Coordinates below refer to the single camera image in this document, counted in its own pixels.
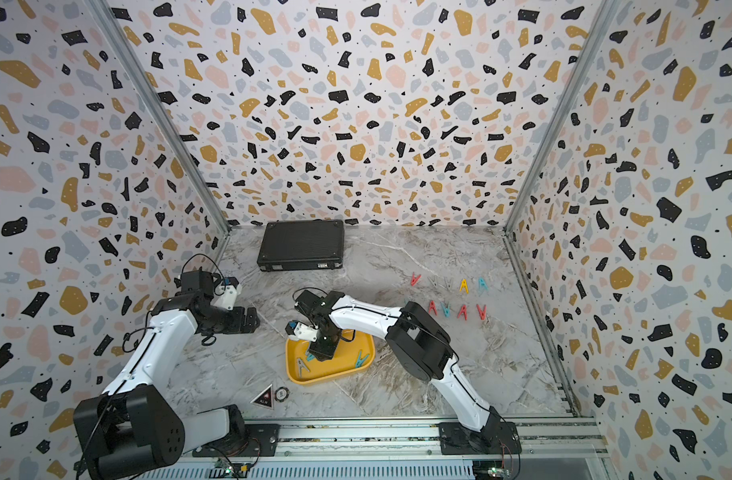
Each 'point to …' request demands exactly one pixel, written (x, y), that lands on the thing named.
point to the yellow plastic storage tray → (355, 351)
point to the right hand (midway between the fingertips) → (321, 352)
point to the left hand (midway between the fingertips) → (242, 321)
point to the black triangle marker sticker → (265, 399)
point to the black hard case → (302, 245)
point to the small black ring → (281, 394)
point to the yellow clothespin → (464, 285)
